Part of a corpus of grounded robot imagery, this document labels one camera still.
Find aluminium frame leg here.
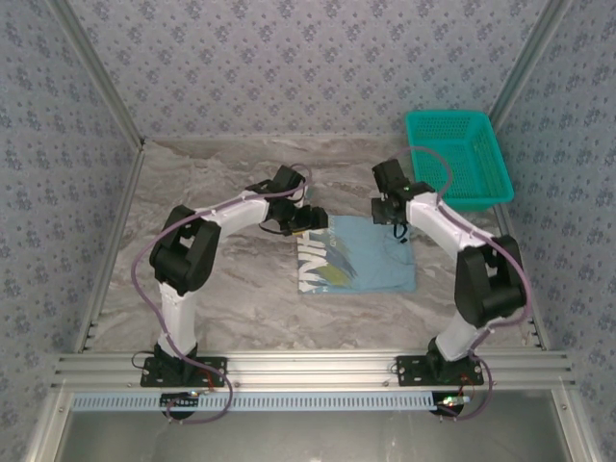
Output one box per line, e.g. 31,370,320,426
23,390,73,462
551,388,605,462

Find light blue t-shirt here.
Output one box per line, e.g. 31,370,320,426
294,214,418,295

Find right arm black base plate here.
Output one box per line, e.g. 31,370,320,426
395,354,485,388

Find black controller board mount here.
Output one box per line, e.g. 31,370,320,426
160,390,201,425
432,392,472,421

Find aluminium cross rail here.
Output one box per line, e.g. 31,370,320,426
52,349,578,390

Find teal plastic basket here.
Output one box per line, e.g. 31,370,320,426
403,110,515,214

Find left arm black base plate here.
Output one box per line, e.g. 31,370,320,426
140,355,228,388

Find slotted grey cable duct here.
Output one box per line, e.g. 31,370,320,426
70,390,434,413

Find aluminium frame post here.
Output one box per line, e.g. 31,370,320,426
47,0,148,150
488,0,577,121

